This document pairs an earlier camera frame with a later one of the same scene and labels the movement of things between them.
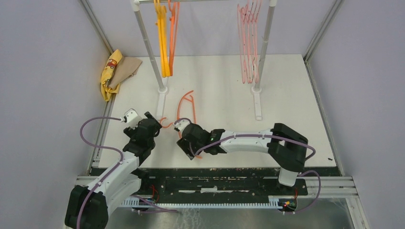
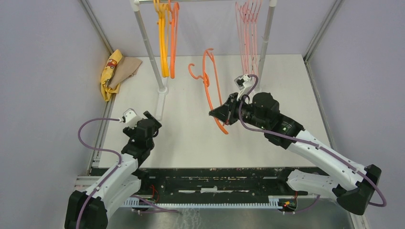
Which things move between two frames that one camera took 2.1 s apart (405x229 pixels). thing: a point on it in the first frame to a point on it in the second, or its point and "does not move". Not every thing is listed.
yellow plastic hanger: [162, 15] does not move
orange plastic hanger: [192, 99] to [205, 78]
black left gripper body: [131, 132] does not move
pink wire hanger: [244, 14] does not move
